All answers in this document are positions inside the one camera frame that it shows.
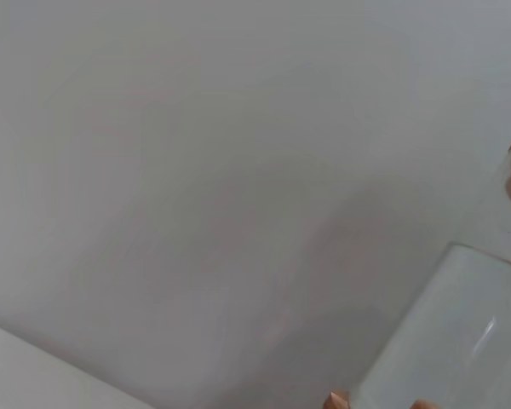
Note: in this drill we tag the wooden dispenser stand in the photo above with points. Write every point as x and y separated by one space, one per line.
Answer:
338 400

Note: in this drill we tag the glass water dispenser jar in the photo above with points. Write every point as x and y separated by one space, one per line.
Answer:
460 332

